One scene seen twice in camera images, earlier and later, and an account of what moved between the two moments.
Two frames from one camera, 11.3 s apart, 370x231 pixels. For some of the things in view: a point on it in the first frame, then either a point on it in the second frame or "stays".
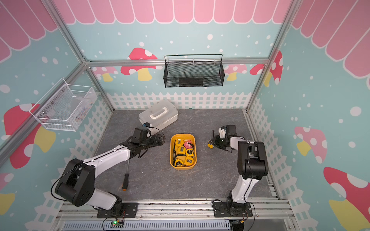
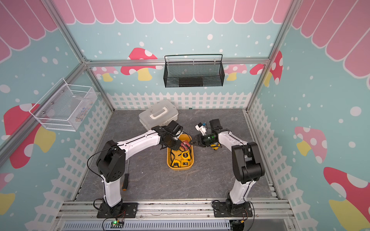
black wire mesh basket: [183, 74] stays
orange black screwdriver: [126, 178] stays
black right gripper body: [220, 143] → [205, 141]
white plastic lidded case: [159, 115] stays
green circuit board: [116, 224] stays
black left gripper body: [151, 142] → [173, 143]
